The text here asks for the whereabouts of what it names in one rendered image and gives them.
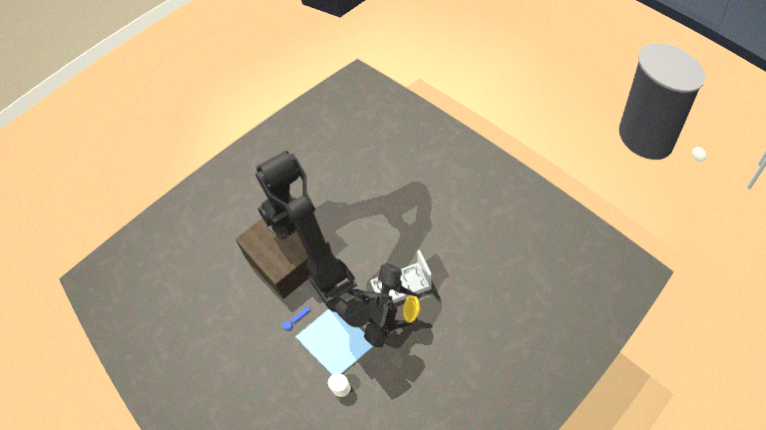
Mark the white dish rack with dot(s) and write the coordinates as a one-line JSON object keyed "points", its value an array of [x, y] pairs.
{"points": [[416, 278]]}

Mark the white cylinder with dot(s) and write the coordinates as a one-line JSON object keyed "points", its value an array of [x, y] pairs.
{"points": [[339, 385]]}

